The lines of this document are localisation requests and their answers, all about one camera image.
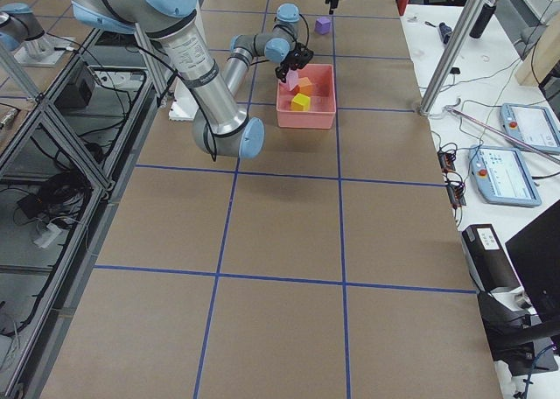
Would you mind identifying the black monitor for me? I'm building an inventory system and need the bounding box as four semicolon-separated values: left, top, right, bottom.
506;201;559;319

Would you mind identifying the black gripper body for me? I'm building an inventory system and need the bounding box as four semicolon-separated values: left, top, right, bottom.
282;49;306;71

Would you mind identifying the purple foam block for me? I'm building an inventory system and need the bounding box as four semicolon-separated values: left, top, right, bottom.
314;17;332;35

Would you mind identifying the far blue teach pendant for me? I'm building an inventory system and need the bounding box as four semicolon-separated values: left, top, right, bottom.
500;103;559;154

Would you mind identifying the near blue teach pendant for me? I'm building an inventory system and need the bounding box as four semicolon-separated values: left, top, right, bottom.
470;145;542;207

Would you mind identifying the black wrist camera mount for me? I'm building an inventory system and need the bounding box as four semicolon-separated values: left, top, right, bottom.
294;42;314;69

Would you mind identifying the black box white label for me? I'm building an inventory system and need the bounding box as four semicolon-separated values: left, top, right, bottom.
461;224;521;294

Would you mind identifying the yellow foam block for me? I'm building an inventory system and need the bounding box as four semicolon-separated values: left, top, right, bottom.
290;93;311;112

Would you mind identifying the pink foam block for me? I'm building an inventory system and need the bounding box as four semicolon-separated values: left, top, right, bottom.
283;69;299;91

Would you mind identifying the black water bottle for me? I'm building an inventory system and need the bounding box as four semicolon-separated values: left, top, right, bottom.
469;0;499;39

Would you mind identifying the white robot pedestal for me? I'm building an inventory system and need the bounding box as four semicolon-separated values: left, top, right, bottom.
168;0;233;123

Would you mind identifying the aluminium frame post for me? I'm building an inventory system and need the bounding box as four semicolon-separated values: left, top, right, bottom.
417;0;486;116

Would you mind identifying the pink plastic bin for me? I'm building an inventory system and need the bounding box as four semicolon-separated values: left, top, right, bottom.
276;64;337;130

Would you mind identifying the orange foam block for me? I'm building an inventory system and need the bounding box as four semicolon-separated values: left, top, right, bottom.
297;77;314;96

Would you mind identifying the blue teach pendant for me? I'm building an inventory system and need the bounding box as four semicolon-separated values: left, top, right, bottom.
470;145;542;207
500;103;559;154

